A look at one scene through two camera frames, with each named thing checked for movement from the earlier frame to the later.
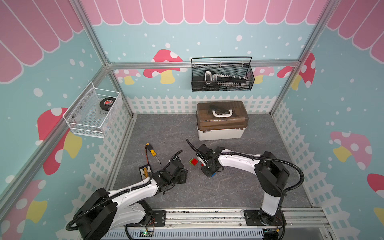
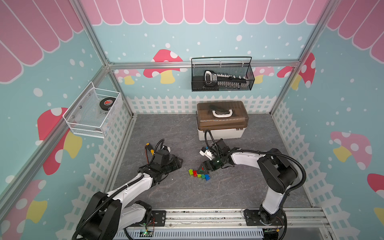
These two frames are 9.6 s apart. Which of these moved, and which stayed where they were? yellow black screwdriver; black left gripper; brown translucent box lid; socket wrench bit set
Moved: black left gripper
Stayed: brown translucent box lid; yellow black screwdriver; socket wrench bit set
